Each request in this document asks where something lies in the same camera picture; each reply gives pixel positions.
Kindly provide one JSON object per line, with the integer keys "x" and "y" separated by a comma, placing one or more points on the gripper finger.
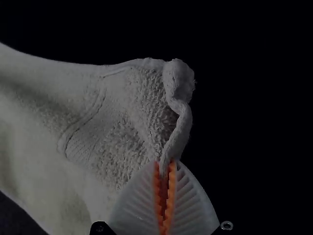
{"x": 190, "y": 208}
{"x": 137, "y": 208}

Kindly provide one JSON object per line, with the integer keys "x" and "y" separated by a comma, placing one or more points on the pale towel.
{"x": 73, "y": 127}

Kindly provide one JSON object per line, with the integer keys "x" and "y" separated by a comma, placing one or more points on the black mat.
{"x": 244, "y": 73}

